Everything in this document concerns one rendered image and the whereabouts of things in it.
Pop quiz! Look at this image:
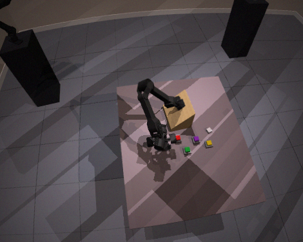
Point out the yellow button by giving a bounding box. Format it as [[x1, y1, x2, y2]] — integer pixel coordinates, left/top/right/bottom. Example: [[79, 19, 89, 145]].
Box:
[[204, 140, 213, 149]]

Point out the red button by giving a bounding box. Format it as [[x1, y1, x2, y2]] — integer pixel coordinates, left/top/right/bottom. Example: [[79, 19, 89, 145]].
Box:
[[176, 135, 182, 144]]

